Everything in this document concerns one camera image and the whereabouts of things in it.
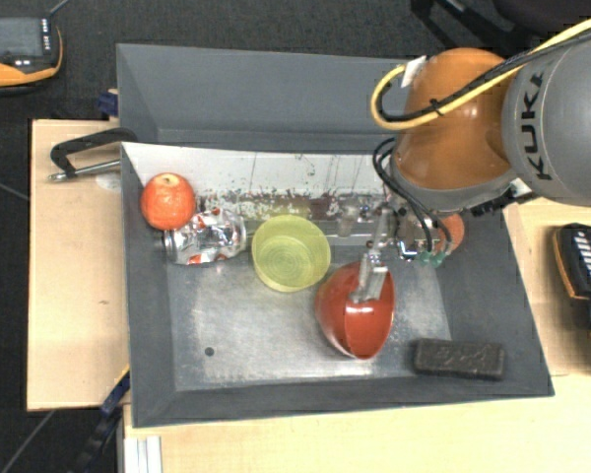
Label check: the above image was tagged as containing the red plastic bowl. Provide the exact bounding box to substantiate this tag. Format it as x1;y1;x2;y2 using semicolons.
313;259;397;362

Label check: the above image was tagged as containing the crushed silver and red can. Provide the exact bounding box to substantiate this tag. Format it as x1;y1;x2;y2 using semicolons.
161;207;249;267

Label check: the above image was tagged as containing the grey metal bin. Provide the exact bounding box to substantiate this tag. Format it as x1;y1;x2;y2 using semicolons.
115;42;556;429

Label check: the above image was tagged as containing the orange fruit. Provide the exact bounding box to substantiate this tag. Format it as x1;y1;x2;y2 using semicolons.
139;171;198;232

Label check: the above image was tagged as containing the black cylinder on white bracket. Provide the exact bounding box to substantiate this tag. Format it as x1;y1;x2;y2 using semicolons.
470;177;536;218

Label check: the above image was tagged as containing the clear glass thing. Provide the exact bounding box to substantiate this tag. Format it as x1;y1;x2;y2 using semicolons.
335;203;370;239

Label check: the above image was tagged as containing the dark flat block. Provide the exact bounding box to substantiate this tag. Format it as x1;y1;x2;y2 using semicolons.
412;338;507;382

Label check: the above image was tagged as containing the small orange ball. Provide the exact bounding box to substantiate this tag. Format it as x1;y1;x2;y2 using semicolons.
435;213;467;256

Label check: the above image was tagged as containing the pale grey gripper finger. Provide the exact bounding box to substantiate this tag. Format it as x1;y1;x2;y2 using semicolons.
351;252;375;305
365;262;391;301

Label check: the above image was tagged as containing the yellow plastic cup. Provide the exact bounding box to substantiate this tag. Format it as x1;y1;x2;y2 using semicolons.
250;214;333;294

